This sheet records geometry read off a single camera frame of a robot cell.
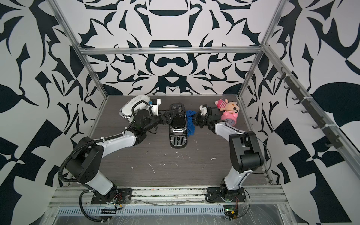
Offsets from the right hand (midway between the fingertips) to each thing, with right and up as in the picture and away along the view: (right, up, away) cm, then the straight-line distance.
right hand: (187, 116), depth 90 cm
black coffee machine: (-6, -6, -15) cm, 17 cm away
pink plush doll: (+29, +7, +15) cm, 34 cm away
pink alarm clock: (+29, -2, +6) cm, 30 cm away
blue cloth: (+1, -4, -5) cm, 6 cm away
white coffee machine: (-35, +4, -7) cm, 36 cm away
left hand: (-10, +5, -8) cm, 14 cm away
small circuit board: (+21, -47, -19) cm, 55 cm away
